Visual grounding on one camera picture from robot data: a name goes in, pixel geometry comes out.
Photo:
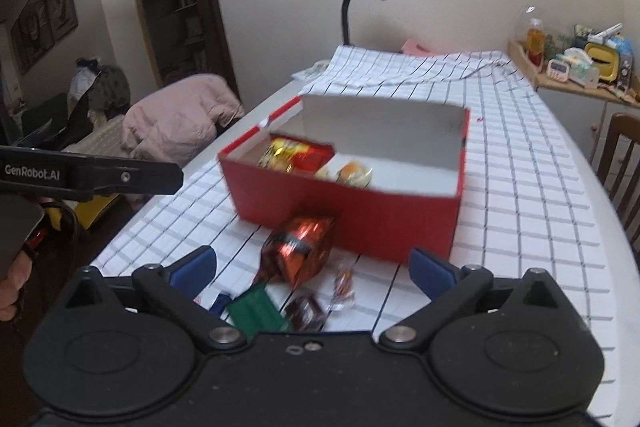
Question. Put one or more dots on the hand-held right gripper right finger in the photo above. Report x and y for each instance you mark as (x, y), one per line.
(432, 269)

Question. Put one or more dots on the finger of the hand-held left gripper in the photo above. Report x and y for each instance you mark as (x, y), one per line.
(130, 178)

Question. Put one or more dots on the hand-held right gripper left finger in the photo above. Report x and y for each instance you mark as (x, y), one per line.
(192, 269)

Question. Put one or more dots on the red cardboard box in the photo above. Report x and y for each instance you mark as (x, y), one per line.
(360, 214)

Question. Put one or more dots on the red-brown foil snack bag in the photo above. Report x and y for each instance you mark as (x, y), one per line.
(300, 249)

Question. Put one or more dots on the bun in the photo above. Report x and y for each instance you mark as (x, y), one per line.
(350, 173)

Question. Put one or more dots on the yellow and red snack packet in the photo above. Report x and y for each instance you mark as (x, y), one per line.
(290, 154)

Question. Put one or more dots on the person's left hand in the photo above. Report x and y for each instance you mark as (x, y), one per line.
(12, 292)

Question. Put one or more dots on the blue snack packet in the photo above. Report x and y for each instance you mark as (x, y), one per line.
(221, 304)

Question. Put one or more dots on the yellow plastic item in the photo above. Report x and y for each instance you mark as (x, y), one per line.
(97, 209)

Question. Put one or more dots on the cream quilted cushion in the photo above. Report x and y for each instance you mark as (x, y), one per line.
(107, 132)

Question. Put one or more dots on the green snack packet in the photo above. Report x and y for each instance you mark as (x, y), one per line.
(257, 312)

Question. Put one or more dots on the pink padded jacket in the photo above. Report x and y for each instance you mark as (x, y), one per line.
(175, 112)

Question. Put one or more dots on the small pink wrapped candy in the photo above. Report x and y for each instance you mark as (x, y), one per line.
(343, 288)

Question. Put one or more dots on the dark bags pile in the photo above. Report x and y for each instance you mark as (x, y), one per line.
(100, 87)

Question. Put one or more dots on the white checked tablecloth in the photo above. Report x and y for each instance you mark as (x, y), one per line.
(525, 207)

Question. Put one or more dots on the dark purple wrapped candy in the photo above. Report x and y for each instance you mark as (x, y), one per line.
(306, 312)

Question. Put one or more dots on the white sideboard cabinet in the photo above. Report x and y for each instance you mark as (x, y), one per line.
(570, 112)

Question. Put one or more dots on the wooden chair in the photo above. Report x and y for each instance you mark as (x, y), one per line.
(620, 157)

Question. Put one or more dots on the pink flat item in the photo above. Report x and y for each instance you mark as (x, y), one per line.
(416, 47)

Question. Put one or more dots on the white kitchen timer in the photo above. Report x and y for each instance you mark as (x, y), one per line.
(558, 70)

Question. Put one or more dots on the white tissue box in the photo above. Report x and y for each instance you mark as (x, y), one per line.
(580, 69)

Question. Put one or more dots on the orange drink bottle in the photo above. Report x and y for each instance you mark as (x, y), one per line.
(535, 42)

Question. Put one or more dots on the yellow tissue holder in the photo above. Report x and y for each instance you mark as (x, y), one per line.
(604, 59)

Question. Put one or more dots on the blue patterned carton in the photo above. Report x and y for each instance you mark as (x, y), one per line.
(622, 62)

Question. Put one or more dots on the dark framed wall picture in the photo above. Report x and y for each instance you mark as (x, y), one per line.
(45, 14)

